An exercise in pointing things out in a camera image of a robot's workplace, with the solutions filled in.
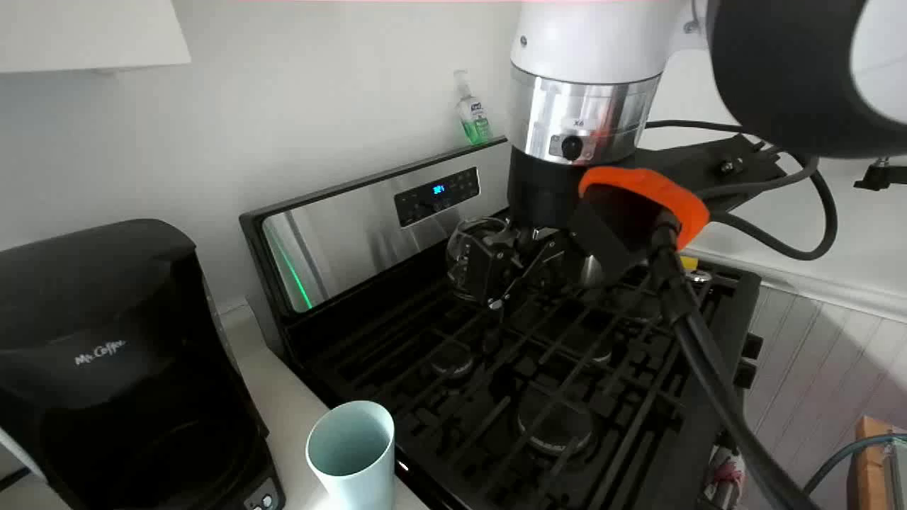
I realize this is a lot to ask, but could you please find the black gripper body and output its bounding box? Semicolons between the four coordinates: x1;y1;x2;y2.
445;218;578;306

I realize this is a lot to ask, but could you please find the light blue plastic cup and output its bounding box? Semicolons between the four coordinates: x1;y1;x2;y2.
303;400;393;510

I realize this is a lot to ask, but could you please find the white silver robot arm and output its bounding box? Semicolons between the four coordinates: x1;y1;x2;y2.
447;0;907;306

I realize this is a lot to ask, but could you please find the green hand sanitizer bottle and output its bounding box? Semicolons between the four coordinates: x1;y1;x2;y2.
452;70;490;143

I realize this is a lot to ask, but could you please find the black stainless gas stove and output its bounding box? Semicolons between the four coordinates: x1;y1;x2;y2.
241;140;737;510

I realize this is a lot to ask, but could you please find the black Mr Coffee maker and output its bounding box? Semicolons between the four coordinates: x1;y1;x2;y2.
0;218;285;510

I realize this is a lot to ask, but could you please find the orange cable clamp strap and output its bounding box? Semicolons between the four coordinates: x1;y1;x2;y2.
576;165;712;248

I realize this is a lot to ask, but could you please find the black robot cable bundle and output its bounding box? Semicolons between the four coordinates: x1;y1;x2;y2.
642;118;841;510

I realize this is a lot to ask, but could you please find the dish towel on oven handle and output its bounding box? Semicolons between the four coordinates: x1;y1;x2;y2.
703;444;746;510

